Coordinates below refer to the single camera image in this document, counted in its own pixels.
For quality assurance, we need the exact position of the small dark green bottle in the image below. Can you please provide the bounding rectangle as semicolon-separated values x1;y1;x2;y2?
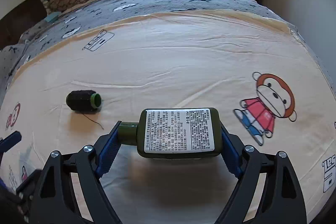
117;107;223;159

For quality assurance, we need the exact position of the black thread spool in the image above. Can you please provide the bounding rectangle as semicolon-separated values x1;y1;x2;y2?
65;90;106;131

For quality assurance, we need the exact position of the grey patterned duvet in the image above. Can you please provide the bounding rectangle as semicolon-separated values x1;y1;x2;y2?
0;0;287;98

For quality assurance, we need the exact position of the beige printed bed sheet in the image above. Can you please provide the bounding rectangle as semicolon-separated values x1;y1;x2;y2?
1;10;335;221

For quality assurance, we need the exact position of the dark wooden headboard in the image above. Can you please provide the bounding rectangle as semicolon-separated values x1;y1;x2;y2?
0;0;47;50

